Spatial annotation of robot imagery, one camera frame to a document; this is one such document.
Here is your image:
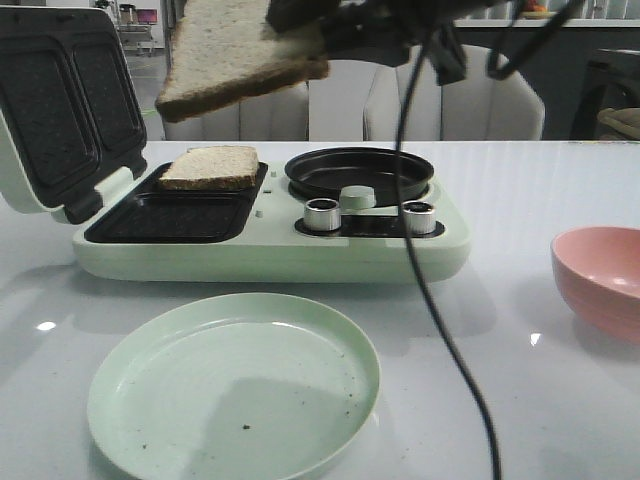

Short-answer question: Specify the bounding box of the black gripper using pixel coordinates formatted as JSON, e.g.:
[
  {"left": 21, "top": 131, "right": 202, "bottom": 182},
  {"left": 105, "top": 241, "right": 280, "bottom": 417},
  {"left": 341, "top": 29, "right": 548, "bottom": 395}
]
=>
[{"left": 266, "top": 1, "right": 498, "bottom": 85}]

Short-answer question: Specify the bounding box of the bread slice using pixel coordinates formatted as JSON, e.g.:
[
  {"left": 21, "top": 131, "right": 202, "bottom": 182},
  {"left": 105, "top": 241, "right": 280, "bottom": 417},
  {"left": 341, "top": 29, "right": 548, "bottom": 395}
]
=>
[
  {"left": 158, "top": 145, "right": 259, "bottom": 190},
  {"left": 156, "top": 1, "right": 329, "bottom": 123}
]

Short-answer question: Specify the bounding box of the pink bowl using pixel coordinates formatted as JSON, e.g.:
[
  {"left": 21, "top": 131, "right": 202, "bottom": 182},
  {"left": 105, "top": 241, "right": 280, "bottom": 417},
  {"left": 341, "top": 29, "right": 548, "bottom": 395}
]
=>
[{"left": 551, "top": 226, "right": 639, "bottom": 344}]

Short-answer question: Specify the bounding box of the green breakfast maker lid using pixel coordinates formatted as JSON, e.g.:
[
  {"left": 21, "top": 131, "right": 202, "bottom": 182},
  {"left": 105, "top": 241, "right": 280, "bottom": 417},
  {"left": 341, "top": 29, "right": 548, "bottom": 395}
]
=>
[{"left": 1, "top": 6, "right": 147, "bottom": 224}]

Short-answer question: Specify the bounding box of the green breakfast maker base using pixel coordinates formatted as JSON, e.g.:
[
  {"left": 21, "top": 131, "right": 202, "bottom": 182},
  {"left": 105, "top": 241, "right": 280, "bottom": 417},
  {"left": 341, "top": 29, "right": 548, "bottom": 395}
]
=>
[{"left": 73, "top": 156, "right": 471, "bottom": 284}]

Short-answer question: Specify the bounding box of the white refrigerator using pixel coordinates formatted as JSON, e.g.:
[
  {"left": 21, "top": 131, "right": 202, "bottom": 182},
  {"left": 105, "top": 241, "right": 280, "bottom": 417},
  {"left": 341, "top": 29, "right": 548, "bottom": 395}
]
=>
[{"left": 308, "top": 72, "right": 373, "bottom": 142}]

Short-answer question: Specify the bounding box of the right grey chair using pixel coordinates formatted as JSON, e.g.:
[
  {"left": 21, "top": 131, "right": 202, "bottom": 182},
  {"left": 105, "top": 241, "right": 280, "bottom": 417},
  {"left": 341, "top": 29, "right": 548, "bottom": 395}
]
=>
[{"left": 363, "top": 45, "right": 545, "bottom": 141}]

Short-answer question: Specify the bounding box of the grey chair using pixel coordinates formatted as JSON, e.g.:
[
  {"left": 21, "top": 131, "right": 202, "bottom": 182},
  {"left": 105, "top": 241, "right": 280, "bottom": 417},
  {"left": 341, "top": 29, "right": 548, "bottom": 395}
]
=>
[
  {"left": 363, "top": 45, "right": 545, "bottom": 141},
  {"left": 163, "top": 83, "right": 309, "bottom": 141}
]

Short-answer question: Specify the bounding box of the fruit plate on counter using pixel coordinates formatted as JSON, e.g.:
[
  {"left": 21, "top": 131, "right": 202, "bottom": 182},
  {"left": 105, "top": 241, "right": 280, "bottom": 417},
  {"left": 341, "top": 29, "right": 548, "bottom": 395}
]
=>
[{"left": 518, "top": 0, "right": 559, "bottom": 20}]

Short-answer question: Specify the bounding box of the left grey chair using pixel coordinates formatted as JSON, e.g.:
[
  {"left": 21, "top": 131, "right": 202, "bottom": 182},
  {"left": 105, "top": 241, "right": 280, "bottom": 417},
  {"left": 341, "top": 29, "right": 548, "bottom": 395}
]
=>
[{"left": 163, "top": 83, "right": 309, "bottom": 141}]

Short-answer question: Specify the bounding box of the black round frying pan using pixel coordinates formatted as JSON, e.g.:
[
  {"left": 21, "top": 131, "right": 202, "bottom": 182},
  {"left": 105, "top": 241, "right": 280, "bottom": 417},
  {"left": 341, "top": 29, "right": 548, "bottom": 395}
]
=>
[{"left": 284, "top": 146, "right": 434, "bottom": 207}]

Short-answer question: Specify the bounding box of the grey counter with white top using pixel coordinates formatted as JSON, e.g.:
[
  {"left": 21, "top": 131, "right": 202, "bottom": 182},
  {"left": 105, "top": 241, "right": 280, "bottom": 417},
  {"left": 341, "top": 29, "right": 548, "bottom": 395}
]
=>
[{"left": 457, "top": 19, "right": 639, "bottom": 140}]

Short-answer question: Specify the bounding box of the right silver control knob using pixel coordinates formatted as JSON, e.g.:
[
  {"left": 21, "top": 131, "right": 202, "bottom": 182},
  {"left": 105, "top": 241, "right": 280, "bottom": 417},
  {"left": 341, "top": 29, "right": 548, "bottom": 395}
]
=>
[{"left": 401, "top": 200, "right": 437, "bottom": 236}]

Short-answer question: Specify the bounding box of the silver control knob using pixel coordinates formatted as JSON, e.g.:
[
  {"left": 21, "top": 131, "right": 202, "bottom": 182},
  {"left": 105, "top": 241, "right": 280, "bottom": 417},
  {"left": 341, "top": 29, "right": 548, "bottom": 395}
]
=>
[
  {"left": 303, "top": 198, "right": 341, "bottom": 232},
  {"left": 401, "top": 200, "right": 437, "bottom": 236}
]

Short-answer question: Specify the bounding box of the left silver control knob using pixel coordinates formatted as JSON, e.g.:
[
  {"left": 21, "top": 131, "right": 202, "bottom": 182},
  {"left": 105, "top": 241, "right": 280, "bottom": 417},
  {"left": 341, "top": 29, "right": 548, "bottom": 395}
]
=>
[{"left": 303, "top": 198, "right": 341, "bottom": 232}]

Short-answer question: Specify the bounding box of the dark washing machine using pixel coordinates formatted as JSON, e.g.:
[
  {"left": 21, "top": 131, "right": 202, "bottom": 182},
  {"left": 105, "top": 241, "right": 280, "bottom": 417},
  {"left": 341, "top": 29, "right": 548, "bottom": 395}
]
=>
[{"left": 570, "top": 49, "right": 639, "bottom": 140}]

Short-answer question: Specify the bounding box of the light green plate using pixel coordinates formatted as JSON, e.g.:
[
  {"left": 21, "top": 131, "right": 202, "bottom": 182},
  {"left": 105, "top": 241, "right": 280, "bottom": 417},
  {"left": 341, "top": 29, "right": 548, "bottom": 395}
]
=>
[{"left": 87, "top": 293, "right": 380, "bottom": 479}]

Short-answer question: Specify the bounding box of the black cable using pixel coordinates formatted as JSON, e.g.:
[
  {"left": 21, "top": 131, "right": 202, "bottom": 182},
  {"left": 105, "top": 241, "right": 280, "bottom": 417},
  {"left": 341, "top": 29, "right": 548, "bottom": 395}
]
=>
[{"left": 397, "top": 0, "right": 586, "bottom": 480}]

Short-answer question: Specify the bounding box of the green pan handle knob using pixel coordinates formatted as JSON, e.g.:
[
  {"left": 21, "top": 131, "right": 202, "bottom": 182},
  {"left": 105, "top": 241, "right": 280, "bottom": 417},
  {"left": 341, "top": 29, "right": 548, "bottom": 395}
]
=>
[{"left": 339, "top": 185, "right": 376, "bottom": 211}]

